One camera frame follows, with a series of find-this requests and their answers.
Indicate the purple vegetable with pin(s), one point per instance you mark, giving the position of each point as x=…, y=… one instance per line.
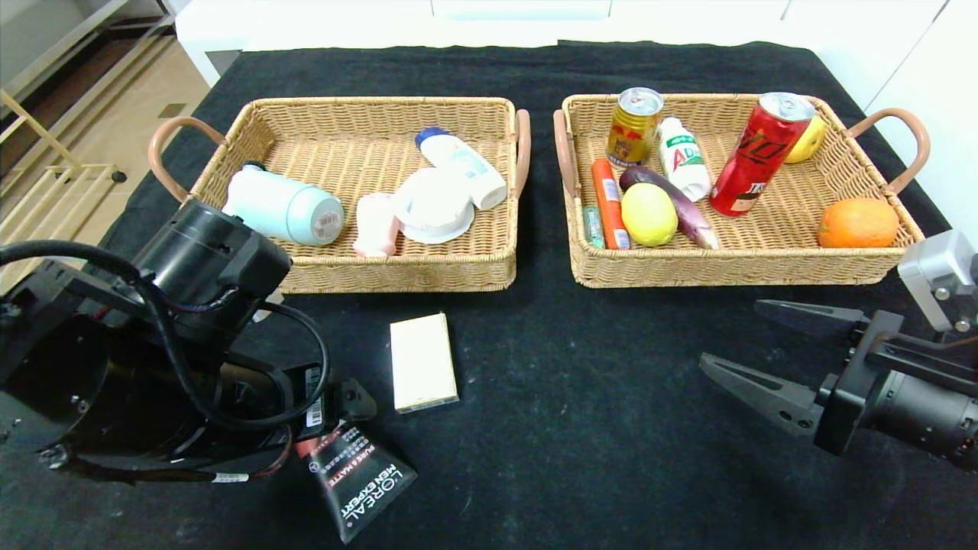
x=688, y=210

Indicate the small pink bottle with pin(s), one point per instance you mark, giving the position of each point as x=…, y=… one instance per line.
x=374, y=225

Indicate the white bottle blue cap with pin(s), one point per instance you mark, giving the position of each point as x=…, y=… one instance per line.
x=462, y=163

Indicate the black face wash tube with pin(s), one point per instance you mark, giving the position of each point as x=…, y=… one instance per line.
x=359, y=481

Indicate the red drink can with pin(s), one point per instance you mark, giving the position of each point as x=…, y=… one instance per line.
x=752, y=168

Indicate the wicker basket with toiletries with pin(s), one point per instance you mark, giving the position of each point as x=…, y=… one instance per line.
x=428, y=263

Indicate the gold drink can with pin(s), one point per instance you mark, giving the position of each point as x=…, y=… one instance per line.
x=633, y=136

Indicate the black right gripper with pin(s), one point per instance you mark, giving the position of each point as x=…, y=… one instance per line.
x=850, y=376

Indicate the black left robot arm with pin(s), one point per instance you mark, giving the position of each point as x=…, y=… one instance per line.
x=206, y=260

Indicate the green gum pack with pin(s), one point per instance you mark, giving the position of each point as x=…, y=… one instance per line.
x=593, y=228

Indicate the wicker basket with food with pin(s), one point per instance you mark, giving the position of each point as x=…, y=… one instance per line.
x=787, y=221

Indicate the yellow lemon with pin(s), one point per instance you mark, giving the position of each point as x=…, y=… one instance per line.
x=649, y=215

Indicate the orange sausage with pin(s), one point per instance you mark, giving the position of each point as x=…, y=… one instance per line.
x=607, y=195

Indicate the white round container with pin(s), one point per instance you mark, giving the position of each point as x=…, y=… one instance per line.
x=432, y=205

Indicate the orange fruit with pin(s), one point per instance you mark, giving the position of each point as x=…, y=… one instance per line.
x=856, y=222

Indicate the white bottle black cap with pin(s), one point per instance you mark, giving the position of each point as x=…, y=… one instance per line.
x=253, y=165

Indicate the yellow pear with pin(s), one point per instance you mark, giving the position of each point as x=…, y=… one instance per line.
x=810, y=141

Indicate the grey metal shelf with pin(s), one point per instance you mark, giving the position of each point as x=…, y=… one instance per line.
x=69, y=46

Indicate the light blue plastic mug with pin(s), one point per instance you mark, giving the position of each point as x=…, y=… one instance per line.
x=283, y=206

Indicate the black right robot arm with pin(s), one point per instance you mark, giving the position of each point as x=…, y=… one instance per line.
x=924, y=409

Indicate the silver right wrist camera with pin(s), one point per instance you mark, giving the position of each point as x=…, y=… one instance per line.
x=940, y=275

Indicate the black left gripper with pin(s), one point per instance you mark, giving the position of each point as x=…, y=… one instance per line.
x=314, y=396

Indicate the cream wooden rolling rack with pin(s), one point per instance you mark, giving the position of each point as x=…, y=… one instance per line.
x=30, y=120

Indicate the cream white soap box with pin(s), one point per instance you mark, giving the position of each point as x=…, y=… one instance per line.
x=424, y=355

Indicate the white bottle green label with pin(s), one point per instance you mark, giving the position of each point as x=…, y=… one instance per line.
x=682, y=163

